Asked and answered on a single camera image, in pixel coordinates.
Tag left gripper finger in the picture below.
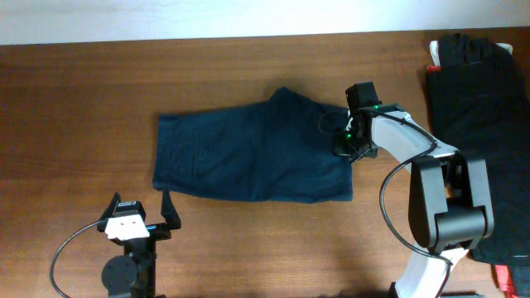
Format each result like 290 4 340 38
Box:
161 187 181 230
100 192 121 221

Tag navy blue shorts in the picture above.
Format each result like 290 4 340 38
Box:
152 88 353 204

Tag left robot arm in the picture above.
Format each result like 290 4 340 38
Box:
97 189 181 298

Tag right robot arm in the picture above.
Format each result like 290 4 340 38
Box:
334 82 494 298

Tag red cloth in pile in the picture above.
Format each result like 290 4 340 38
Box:
426 65 441 73

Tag white cloth in pile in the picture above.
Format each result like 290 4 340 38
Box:
429 41 441 67

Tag black garment in pile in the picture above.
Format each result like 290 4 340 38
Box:
426 34 529 267

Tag red item at bottom right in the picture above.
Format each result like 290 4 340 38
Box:
493 265 518 298

